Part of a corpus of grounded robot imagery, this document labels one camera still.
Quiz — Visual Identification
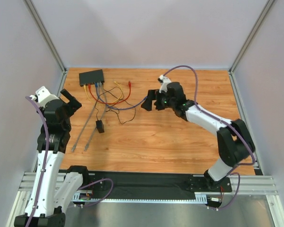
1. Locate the black power adapter with cord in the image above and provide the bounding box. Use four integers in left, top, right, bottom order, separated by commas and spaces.
95, 85, 136, 134

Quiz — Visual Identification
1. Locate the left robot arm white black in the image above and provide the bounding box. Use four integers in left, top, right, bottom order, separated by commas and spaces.
14, 86, 89, 227

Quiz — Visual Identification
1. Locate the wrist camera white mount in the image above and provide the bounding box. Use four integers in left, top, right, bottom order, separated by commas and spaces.
29, 86, 59, 107
158, 75, 172, 93

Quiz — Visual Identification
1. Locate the aluminium frame post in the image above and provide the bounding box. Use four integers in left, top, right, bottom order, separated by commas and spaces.
229, 0, 276, 74
23, 0, 67, 73

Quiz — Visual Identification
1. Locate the grey ethernet cable left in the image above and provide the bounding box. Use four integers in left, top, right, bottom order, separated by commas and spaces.
72, 84, 100, 152

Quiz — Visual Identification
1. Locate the blue ethernet cable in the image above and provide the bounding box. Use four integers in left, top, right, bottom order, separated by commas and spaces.
94, 82, 148, 111

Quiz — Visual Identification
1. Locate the grey ethernet cable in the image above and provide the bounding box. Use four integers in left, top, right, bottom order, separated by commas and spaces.
72, 84, 100, 152
84, 84, 108, 152

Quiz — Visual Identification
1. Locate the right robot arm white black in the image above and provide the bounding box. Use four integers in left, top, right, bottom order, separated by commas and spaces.
141, 82, 255, 189

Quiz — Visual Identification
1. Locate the yellow ethernet cable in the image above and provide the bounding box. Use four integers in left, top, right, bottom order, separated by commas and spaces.
83, 81, 124, 104

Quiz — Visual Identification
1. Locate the left aluminium frame post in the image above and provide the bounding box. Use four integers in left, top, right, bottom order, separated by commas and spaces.
23, 0, 67, 73

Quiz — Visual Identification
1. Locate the aluminium front rail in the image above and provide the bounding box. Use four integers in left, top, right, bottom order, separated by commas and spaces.
18, 172, 278, 195

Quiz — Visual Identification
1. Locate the red ethernet cable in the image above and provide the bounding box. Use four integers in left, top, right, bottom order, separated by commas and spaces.
87, 81, 133, 105

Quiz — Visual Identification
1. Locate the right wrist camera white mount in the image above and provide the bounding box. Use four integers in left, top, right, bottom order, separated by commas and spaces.
158, 75, 172, 93

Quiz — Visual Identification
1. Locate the grey ethernet cable right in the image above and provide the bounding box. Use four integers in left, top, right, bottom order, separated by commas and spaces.
84, 84, 108, 152

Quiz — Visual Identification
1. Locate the right aluminium frame post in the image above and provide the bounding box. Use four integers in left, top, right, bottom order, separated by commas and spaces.
229, 0, 276, 74

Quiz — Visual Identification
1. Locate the black network switch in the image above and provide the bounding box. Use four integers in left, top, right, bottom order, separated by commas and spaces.
79, 69, 105, 87

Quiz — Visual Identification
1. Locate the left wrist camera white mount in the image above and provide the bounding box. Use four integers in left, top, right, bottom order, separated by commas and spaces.
29, 86, 59, 107

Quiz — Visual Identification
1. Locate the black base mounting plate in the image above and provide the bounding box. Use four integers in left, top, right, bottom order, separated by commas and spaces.
82, 171, 232, 201

